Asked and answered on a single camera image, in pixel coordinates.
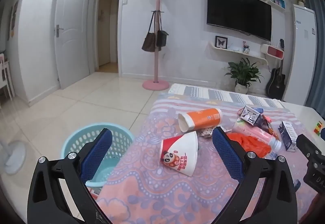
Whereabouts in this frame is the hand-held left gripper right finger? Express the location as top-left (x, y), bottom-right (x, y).
top-left (211, 127), bottom-right (299, 224)

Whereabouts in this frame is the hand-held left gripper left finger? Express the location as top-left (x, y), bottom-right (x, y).
top-left (27, 127), bottom-right (113, 224)

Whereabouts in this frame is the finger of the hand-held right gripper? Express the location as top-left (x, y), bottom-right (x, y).
top-left (297, 134), bottom-right (325, 161)

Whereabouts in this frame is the light blue plastic basket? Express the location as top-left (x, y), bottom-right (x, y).
top-left (61, 122), bottom-right (135, 189)

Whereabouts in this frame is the white dotted wrapper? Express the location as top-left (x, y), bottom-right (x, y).
top-left (199, 126), bottom-right (216, 138)

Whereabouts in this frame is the panda print paper bowl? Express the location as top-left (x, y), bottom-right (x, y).
top-left (159, 130), bottom-right (199, 177)

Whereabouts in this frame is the dark blue small box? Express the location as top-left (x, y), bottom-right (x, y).
top-left (278, 120), bottom-right (298, 151)

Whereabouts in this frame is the colourful puzzle cube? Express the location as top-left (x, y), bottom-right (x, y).
top-left (313, 120), bottom-right (325, 135)

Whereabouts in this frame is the orange plastic bag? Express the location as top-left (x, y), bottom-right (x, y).
top-left (226, 133), bottom-right (272, 158)

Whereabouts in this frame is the pink plastic bottle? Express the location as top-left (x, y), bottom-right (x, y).
top-left (233, 118), bottom-right (282, 149)

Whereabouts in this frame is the orange and white paper cup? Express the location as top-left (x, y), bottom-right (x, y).
top-left (178, 108), bottom-right (222, 133)

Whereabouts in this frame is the black and white carton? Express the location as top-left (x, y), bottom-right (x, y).
top-left (239, 106), bottom-right (264, 125)

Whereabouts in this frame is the pink purple patterned blanket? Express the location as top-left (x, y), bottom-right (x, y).
top-left (94, 92), bottom-right (315, 224)

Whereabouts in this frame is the grey white striped cloth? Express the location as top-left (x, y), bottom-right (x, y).
top-left (168, 83), bottom-right (286, 109)

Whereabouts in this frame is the black acoustic guitar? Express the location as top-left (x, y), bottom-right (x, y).
top-left (265, 38), bottom-right (286, 101)

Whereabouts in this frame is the white floor fan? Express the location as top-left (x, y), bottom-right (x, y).
top-left (0, 135), bottom-right (27, 175)

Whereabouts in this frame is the potted green plant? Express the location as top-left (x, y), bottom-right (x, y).
top-left (223, 58), bottom-right (263, 94)

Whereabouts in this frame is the white refrigerator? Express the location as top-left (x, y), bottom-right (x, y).
top-left (282, 4), bottom-right (318, 108)

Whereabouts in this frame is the blue grey curtain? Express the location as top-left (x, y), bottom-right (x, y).
top-left (296, 0), bottom-right (325, 113)

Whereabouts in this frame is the red and white box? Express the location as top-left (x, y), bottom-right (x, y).
top-left (261, 43), bottom-right (284, 60)

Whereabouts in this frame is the pink coat rack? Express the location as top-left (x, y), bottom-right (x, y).
top-left (142, 0), bottom-right (177, 91)

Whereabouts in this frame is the framed butterfly picture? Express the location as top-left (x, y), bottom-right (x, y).
top-left (215, 35), bottom-right (228, 50)

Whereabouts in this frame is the white door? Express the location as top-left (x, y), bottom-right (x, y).
top-left (54, 0), bottom-right (90, 90)

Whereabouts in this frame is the brown handbag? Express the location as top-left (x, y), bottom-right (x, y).
top-left (141, 11), bottom-right (156, 52)

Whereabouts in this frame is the white chair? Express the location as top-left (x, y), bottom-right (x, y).
top-left (0, 52), bottom-right (14, 100)

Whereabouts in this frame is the black handbag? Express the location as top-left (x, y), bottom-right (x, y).
top-left (156, 12), bottom-right (169, 48)

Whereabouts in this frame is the white curved wall shelf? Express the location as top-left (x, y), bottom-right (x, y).
top-left (209, 41), bottom-right (270, 64)

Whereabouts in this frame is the black wall television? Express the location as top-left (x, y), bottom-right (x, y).
top-left (206, 0), bottom-right (272, 41)

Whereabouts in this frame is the blue white wall cubby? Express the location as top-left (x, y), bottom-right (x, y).
top-left (270, 0), bottom-right (286, 10)

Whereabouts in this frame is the wall poster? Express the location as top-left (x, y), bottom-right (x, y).
top-left (10, 0), bottom-right (19, 38)

